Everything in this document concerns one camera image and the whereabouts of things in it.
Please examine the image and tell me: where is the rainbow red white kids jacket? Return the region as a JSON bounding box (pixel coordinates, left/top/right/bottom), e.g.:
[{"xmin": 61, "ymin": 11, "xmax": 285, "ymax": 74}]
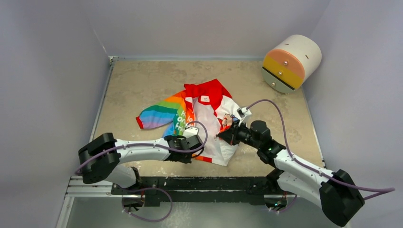
[{"xmin": 136, "ymin": 79, "xmax": 245, "ymax": 166}]

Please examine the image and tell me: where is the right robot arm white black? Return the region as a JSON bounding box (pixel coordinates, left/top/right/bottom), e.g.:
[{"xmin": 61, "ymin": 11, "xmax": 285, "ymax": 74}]
[{"xmin": 217, "ymin": 120, "xmax": 365, "ymax": 227}]

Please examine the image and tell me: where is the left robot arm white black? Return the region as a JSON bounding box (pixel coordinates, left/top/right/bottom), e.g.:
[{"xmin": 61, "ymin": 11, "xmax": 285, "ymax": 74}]
[{"xmin": 75, "ymin": 133, "xmax": 206, "ymax": 194}]

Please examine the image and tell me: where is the round pastel drawer cabinet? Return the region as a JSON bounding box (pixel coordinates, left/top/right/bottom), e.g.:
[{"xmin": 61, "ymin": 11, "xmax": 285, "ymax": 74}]
[{"xmin": 261, "ymin": 35, "xmax": 322, "ymax": 94}]

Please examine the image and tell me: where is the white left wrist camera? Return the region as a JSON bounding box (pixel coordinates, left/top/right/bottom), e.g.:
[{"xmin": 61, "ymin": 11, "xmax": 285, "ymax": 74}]
[{"xmin": 182, "ymin": 126, "xmax": 199, "ymax": 138}]

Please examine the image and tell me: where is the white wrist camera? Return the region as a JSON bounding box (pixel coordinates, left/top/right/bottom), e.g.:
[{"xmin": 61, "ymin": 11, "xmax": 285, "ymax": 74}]
[
  {"xmin": 237, "ymin": 107, "xmax": 252, "ymax": 125},
  {"xmin": 182, "ymin": 126, "xmax": 199, "ymax": 138}
]

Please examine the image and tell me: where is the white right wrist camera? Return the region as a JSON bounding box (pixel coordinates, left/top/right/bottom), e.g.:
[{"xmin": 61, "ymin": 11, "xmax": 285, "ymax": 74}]
[{"xmin": 237, "ymin": 107, "xmax": 252, "ymax": 125}]

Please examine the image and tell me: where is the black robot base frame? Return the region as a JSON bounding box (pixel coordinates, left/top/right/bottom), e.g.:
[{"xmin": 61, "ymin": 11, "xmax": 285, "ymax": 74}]
[{"xmin": 111, "ymin": 176, "xmax": 288, "ymax": 209}]

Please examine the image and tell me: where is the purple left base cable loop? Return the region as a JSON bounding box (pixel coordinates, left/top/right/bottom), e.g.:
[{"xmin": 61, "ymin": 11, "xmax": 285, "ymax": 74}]
[{"xmin": 121, "ymin": 185, "xmax": 175, "ymax": 223}]

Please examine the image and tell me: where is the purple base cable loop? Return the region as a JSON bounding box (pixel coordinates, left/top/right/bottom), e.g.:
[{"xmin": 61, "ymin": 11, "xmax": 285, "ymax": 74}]
[
  {"xmin": 121, "ymin": 185, "xmax": 175, "ymax": 223},
  {"xmin": 269, "ymin": 193, "xmax": 298, "ymax": 215}
]

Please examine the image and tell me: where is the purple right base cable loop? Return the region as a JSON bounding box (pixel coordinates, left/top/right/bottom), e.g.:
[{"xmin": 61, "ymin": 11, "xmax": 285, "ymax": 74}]
[{"xmin": 269, "ymin": 193, "xmax": 298, "ymax": 215}]

